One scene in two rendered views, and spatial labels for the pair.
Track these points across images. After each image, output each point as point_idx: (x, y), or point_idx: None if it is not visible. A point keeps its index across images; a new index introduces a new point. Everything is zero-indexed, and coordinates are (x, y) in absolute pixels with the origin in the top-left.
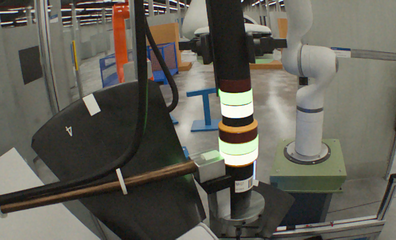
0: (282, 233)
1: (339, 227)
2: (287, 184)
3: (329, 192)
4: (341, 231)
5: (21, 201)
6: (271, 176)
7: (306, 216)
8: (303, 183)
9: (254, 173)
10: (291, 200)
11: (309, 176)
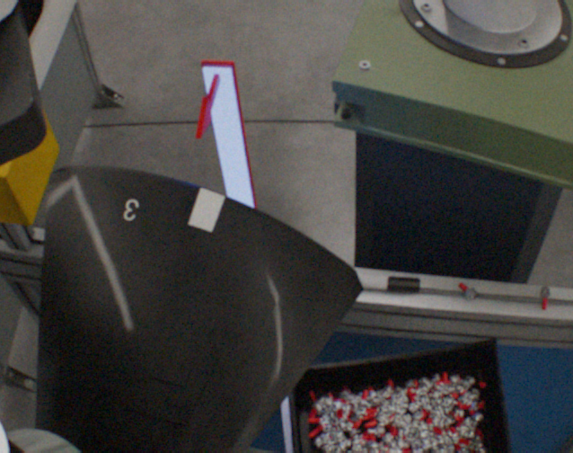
0: (372, 301)
1: (564, 317)
2: (399, 117)
3: (550, 182)
4: None
5: None
6: (337, 84)
7: (481, 217)
8: (457, 130)
9: (238, 125)
10: (337, 307)
11: (476, 116)
